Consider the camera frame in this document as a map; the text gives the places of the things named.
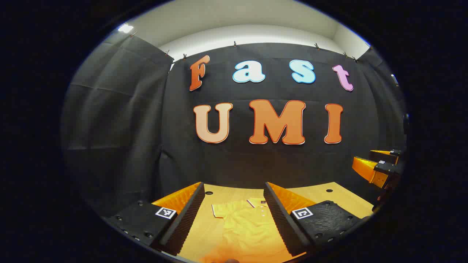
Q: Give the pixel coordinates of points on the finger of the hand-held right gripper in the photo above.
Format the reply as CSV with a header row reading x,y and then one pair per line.
x,y
384,156
365,170

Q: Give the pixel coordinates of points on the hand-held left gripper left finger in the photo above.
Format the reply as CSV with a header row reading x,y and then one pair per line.
x,y
186,223

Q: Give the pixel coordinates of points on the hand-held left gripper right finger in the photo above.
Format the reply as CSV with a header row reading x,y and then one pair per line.
x,y
281,226

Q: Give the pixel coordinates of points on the orange polo T-shirt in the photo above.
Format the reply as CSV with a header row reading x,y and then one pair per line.
x,y
245,233

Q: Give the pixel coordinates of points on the ceiling light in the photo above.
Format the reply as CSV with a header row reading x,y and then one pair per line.
x,y
125,28

